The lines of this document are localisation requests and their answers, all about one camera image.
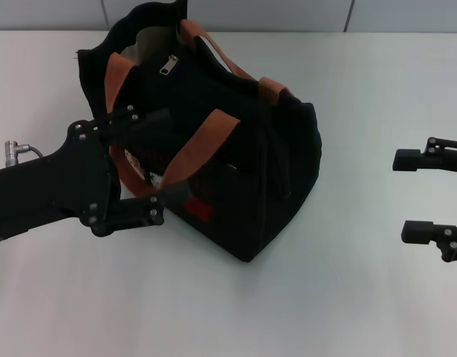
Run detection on silver zipper pull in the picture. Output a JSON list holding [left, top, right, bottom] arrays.
[[159, 54, 179, 77]]

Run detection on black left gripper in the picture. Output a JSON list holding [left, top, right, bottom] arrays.
[[0, 103, 195, 242]]

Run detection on black food bag brown handles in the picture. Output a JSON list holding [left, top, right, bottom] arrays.
[[72, 0, 323, 264]]

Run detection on grey cable with silver connector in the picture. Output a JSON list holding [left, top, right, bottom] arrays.
[[3, 139, 48, 165]]

